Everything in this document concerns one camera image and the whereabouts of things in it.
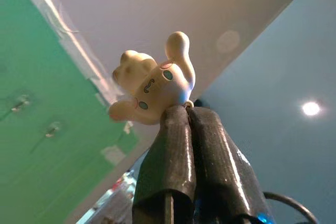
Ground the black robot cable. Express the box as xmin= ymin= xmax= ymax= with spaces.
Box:
xmin=262 ymin=191 xmax=320 ymax=224

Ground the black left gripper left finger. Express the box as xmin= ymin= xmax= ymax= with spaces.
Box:
xmin=132 ymin=105 xmax=197 ymax=224

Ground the short clear tape piece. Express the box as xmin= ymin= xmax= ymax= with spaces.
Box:
xmin=101 ymin=144 xmax=127 ymax=166

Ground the small metal wall hook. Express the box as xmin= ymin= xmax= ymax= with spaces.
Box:
xmin=44 ymin=121 xmax=63 ymax=138
xmin=10 ymin=94 xmax=32 ymax=112

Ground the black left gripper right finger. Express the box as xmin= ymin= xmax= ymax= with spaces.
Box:
xmin=188 ymin=107 xmax=275 ymax=224

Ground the white puppy figurine keychain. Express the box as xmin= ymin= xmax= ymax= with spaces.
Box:
xmin=108 ymin=31 xmax=196 ymax=125

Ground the round ceiling light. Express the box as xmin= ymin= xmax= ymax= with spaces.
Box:
xmin=301 ymin=100 xmax=321 ymax=117

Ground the long clear tape strip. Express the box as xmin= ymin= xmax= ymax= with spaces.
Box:
xmin=10 ymin=0 xmax=127 ymax=104

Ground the green corrugated board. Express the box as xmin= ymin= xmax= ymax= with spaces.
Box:
xmin=0 ymin=0 xmax=140 ymax=184

